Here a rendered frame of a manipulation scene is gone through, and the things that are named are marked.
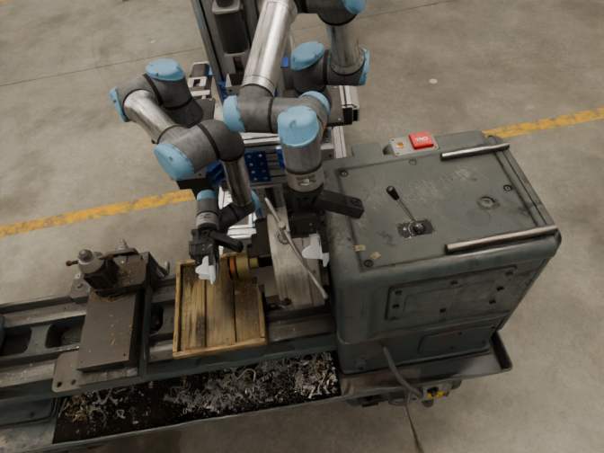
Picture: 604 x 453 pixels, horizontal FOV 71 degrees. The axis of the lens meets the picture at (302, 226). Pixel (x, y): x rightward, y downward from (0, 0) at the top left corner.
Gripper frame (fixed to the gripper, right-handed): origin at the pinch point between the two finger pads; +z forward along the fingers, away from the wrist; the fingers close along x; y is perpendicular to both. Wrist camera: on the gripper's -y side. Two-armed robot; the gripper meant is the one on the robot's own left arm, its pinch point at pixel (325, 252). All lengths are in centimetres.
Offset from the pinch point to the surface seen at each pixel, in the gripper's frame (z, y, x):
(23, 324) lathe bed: 41, 108, -33
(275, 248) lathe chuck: 8.5, 12.5, -13.7
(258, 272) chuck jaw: 20.3, 19.5, -17.6
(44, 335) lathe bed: 45, 101, -29
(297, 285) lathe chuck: 17.6, 8.4, -7.5
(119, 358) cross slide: 36, 65, -8
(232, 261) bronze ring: 17.7, 26.8, -21.7
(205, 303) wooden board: 41, 42, -28
